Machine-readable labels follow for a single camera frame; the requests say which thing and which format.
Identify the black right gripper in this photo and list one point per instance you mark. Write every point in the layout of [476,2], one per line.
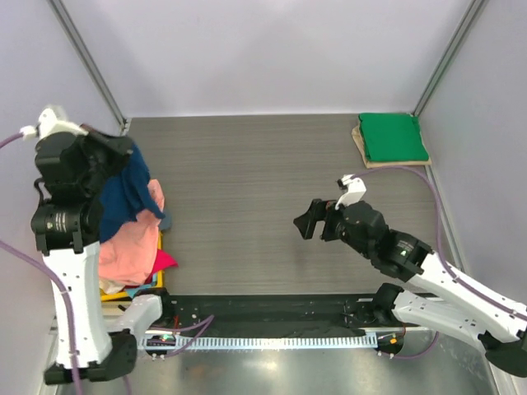
[306,223]

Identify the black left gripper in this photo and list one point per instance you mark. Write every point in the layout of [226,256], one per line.
[117,145]

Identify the blue Mickey print t-shirt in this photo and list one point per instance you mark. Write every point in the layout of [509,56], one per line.
[125,195]

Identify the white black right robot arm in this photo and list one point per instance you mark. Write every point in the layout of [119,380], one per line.
[468,310]

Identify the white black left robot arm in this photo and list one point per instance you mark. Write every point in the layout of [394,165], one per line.
[67,234]

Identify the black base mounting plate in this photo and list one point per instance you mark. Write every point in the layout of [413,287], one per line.
[278,315]

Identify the folded beige t-shirt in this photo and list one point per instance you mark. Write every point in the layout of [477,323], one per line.
[370,164]

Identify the folded green t-shirt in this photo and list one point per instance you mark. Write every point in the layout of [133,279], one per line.
[393,138]

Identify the pink t-shirt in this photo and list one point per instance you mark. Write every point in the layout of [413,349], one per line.
[146,219]

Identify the magenta t-shirt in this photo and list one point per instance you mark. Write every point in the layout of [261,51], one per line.
[163,261]

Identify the yellow plastic bin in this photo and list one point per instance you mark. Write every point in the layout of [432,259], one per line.
[156,284]

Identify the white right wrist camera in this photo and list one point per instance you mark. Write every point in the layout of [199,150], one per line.
[352,188]

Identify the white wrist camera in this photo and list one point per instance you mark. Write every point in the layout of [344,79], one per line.
[352,188]
[52,120]

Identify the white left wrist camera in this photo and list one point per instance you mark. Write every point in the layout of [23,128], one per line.
[52,120]

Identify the white slotted cable duct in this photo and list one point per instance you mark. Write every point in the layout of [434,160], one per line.
[167,343]

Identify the left aluminium frame post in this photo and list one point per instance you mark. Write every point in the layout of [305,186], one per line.
[71,31]

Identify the aluminium frame post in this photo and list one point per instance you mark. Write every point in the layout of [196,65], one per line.
[454,45]
[71,31]

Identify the right aluminium frame post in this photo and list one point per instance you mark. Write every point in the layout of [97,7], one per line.
[454,45]

